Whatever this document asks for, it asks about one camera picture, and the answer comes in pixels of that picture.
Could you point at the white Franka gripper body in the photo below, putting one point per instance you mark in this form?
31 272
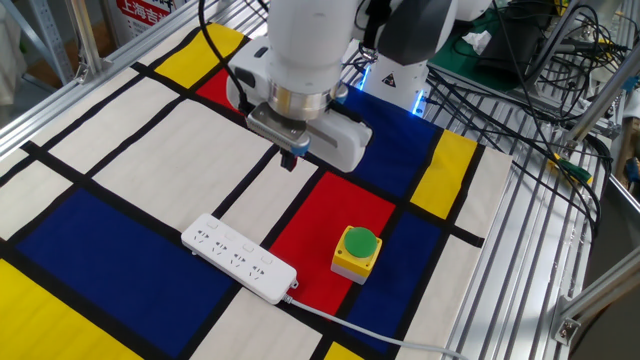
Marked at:
345 142

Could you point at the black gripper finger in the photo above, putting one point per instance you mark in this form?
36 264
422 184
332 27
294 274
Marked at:
294 161
284 159

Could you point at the white power strip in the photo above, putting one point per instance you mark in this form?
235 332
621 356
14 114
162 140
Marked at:
240 260

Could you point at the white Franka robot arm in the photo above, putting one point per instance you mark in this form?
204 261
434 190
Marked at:
310 40

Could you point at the yellow box green push button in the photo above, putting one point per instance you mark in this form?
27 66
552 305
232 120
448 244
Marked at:
357 252

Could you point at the Mondrian colour block tablecloth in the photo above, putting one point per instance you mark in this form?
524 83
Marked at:
175 150

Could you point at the green mat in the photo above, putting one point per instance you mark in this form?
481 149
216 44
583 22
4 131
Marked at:
450 62

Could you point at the crumpled white paper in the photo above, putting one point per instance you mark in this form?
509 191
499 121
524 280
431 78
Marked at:
477 42

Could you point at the black bag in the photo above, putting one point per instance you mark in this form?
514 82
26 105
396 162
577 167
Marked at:
510 47

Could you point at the red white Chinese sign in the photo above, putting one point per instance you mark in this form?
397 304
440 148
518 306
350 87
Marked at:
145 11

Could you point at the green yellow tool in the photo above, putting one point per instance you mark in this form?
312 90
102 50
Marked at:
575 171

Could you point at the grey perforated steel upright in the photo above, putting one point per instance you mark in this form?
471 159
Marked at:
50 35

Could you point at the white cloth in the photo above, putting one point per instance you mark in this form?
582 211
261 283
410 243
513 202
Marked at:
10 60

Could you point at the silver gripper-mounted camera box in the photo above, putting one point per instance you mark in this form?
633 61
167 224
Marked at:
275 129

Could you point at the aluminium table edge rail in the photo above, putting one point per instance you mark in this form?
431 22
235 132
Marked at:
60 102

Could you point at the thin aluminium slanted post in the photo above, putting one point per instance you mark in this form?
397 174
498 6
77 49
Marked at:
555 42

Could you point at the aluminium upright post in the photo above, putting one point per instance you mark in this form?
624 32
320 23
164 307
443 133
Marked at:
84 35

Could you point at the thick aluminium slanted post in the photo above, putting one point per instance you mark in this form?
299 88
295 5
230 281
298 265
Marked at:
605 95

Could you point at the aluminium beam with bracket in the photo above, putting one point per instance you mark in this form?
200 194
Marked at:
600 290

